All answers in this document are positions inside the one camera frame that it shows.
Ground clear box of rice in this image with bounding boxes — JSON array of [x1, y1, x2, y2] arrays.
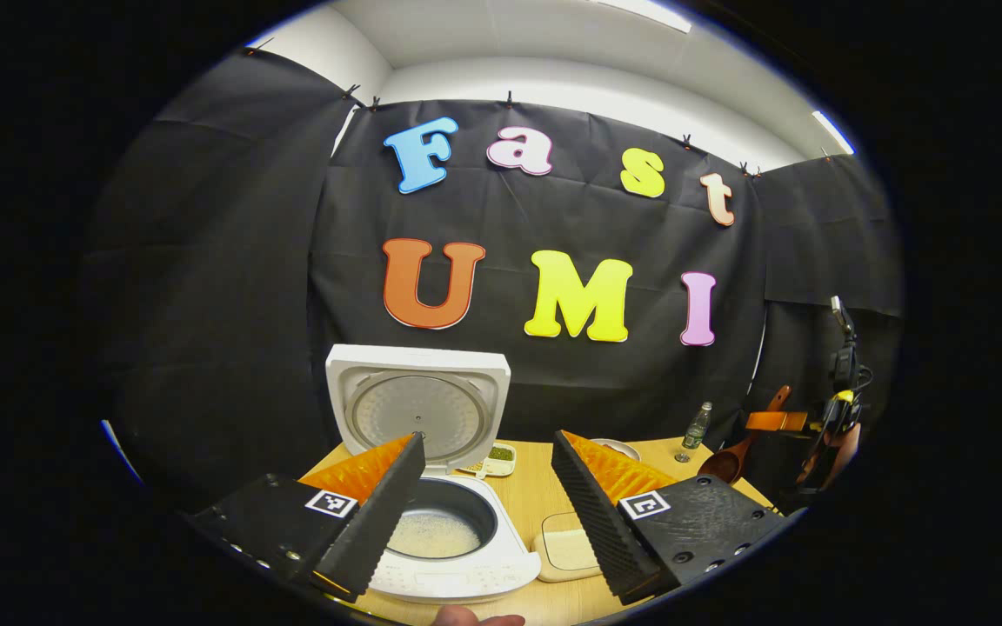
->
[[534, 511, 603, 583]]

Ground white rice cooker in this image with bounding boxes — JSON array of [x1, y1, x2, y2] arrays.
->
[[325, 344, 543, 605]]

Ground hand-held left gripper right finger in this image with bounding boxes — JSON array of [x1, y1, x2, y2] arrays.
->
[[551, 430, 793, 607]]

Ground large ceiling light panel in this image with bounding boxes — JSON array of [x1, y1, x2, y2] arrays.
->
[[592, 0, 693, 34]]

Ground brown wooden spoon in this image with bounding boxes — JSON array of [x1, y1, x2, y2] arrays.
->
[[698, 385, 792, 484]]

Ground white divided bean dish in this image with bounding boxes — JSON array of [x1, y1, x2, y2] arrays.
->
[[458, 442, 518, 479]]

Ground narrow ceiling light strip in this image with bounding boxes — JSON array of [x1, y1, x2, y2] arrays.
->
[[812, 110, 856, 156]]

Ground black backdrop cloth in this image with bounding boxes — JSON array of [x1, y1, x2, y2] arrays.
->
[[83, 48, 906, 514]]

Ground white rice grains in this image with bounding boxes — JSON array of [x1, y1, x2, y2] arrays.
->
[[388, 511, 483, 559]]

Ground green label water bottle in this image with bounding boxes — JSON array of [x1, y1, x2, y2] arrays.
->
[[684, 402, 714, 454]]

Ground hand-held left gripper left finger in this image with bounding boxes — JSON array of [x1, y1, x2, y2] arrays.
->
[[188, 432, 426, 603]]

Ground white round plate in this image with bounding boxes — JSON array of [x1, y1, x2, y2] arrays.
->
[[590, 438, 641, 463]]

